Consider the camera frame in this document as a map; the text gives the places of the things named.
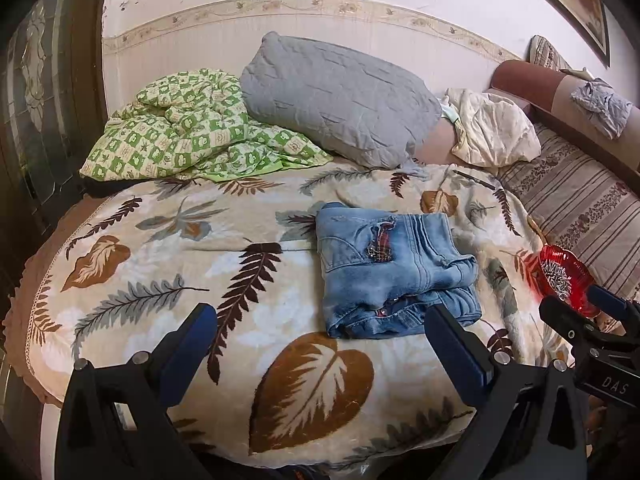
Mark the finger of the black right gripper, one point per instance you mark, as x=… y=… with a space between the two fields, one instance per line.
x=622 y=310
x=567 y=322

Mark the grey pillow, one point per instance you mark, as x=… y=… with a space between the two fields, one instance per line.
x=370 y=111

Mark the blue denim jeans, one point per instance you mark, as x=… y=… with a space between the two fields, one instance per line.
x=382 y=271

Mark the grey garment on backrest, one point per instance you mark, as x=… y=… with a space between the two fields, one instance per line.
x=605 y=109

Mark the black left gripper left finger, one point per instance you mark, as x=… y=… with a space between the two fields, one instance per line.
x=114 y=422

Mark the red glass bowl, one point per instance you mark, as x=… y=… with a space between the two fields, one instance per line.
x=567 y=278

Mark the cream crumpled cloth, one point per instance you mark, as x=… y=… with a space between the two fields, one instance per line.
x=490 y=131

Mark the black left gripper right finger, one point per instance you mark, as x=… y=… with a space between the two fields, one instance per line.
x=527 y=422

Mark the green checkered quilt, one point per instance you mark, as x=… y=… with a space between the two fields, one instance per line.
x=195 y=125

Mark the patterned cushion behind backrest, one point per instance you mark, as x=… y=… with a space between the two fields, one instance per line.
x=542 y=53

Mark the dark wooden door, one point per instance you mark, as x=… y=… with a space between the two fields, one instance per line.
x=52 y=109

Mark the brown sofa backrest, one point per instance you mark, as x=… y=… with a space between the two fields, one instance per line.
x=547 y=93

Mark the striped sofa seat cover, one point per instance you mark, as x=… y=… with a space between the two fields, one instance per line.
x=582 y=207

